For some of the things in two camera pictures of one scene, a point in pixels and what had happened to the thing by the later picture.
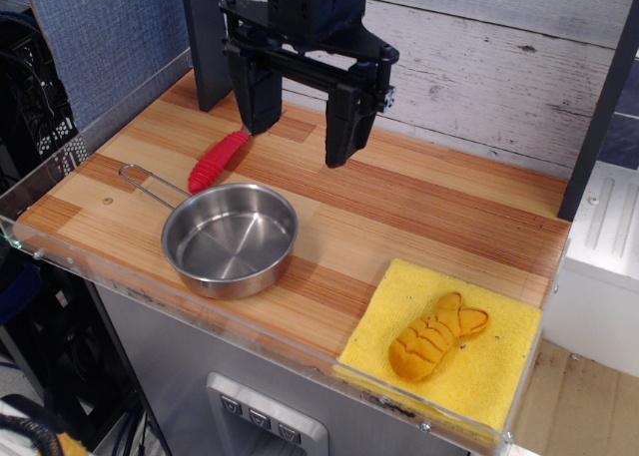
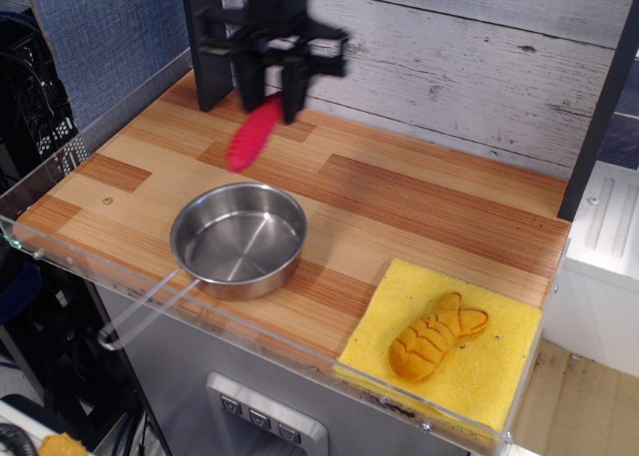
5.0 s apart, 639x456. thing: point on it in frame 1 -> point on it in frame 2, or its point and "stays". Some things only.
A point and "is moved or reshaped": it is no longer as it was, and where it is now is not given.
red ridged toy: [215, 161] is moved or reshaped
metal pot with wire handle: [231, 240] is moved or reshaped
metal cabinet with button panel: [215, 392] stays
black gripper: [317, 27] -> [276, 26]
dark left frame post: [207, 36] stays
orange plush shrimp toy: [416, 351] stays
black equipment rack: [39, 140] stays
